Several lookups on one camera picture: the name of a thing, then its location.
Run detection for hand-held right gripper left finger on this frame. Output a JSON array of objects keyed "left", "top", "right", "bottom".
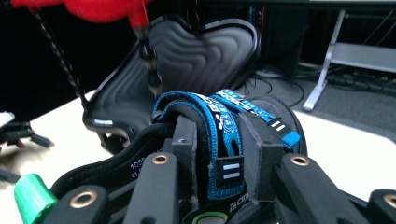
[{"left": 162, "top": 115, "right": 199, "bottom": 207}]

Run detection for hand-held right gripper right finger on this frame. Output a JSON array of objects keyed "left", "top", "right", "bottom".
[{"left": 238, "top": 111, "right": 285, "bottom": 203}]

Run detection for black pad with blue straps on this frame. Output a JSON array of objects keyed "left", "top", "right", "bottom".
[{"left": 49, "top": 89, "right": 309, "bottom": 224}]

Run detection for dark cabinet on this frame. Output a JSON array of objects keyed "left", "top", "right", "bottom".
[{"left": 248, "top": 4, "right": 307, "bottom": 80}]

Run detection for grey metal stand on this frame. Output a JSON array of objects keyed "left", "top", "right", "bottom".
[{"left": 302, "top": 8, "right": 396, "bottom": 112}]

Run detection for red plastic object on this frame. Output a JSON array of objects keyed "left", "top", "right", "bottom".
[{"left": 10, "top": 0, "right": 154, "bottom": 31}]

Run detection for black and white braided cord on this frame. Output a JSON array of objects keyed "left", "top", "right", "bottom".
[
  {"left": 135, "top": 27, "right": 164, "bottom": 97},
  {"left": 31, "top": 11, "right": 92, "bottom": 111}
]

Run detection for bundle of black floor cables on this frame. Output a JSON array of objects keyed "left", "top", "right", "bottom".
[{"left": 246, "top": 60, "right": 396, "bottom": 97}]

